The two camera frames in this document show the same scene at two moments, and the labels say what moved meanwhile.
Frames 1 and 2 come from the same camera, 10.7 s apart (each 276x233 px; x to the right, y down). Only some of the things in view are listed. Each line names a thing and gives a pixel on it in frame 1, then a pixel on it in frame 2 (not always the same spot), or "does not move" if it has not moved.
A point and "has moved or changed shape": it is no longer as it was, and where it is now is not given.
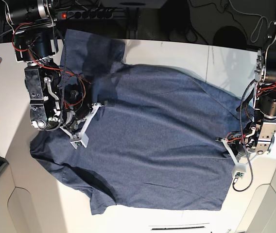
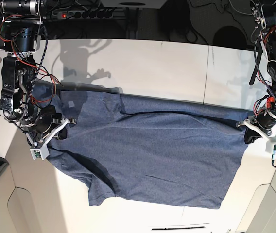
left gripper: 76,121 -> 43,126
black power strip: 85,14 does not move
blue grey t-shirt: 160,146 has moved or changed shape
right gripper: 240,142 -> 267,122
